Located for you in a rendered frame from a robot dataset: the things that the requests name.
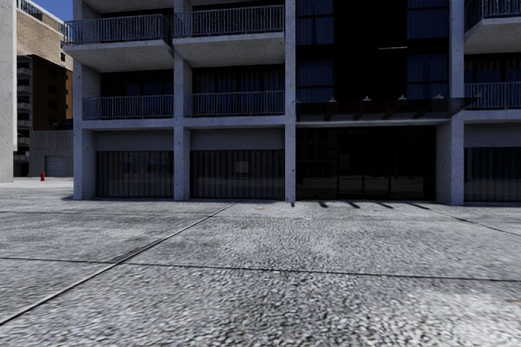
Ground grey concrete balcony building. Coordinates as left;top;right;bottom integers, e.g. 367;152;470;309
61;0;521;207

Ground tan brick building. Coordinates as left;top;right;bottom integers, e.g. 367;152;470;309
14;0;75;178

